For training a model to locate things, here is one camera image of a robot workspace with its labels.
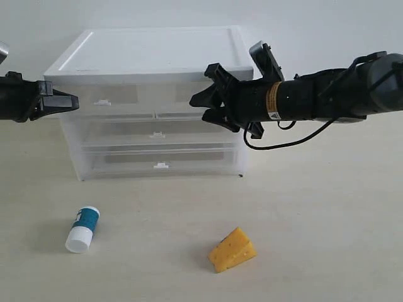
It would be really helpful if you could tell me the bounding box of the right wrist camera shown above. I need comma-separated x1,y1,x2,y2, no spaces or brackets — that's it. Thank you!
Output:
249,41,284,82

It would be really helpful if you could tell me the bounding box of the white translucent drawer cabinet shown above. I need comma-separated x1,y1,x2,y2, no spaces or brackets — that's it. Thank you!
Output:
44,26,254,181

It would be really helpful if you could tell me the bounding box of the teal white glue stick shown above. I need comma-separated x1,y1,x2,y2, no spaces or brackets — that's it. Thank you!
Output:
65,206,100,254

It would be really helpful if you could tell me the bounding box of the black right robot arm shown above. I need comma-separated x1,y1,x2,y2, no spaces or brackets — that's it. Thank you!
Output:
190,52,402,139

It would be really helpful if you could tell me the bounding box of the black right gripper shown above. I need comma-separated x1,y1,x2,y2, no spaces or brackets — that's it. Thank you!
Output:
190,64,315,132

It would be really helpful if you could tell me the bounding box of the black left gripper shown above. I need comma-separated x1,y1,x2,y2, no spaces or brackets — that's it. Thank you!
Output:
1,71,79,123

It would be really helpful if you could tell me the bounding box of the yellow cheese wedge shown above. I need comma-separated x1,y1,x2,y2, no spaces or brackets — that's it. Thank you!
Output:
208,227,257,273

